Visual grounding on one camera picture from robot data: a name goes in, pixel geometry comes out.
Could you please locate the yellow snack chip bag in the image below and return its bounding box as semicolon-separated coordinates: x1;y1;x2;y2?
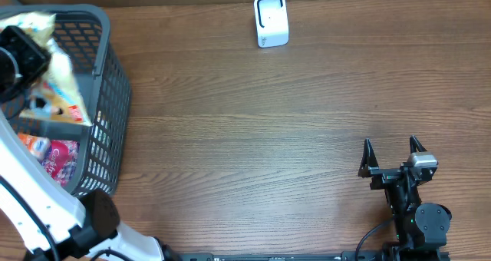
1;12;92;127

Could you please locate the pink purple pad pack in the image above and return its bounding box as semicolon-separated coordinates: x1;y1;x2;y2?
41;140;79;187

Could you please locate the white barcode scanner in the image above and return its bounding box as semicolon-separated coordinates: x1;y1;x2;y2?
253;0;289;48

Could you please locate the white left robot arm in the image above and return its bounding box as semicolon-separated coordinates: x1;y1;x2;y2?
1;21;174;260

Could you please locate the small orange white box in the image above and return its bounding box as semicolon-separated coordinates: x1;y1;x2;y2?
18;133;51;161

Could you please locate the grey plastic mesh basket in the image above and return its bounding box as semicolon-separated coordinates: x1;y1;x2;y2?
1;5;131;197

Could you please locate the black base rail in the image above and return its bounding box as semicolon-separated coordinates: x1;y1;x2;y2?
164;250;452;261

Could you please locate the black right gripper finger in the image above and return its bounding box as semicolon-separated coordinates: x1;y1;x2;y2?
409;135;427;154
358;138;379;176

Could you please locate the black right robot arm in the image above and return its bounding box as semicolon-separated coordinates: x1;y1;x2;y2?
353;136;452;260

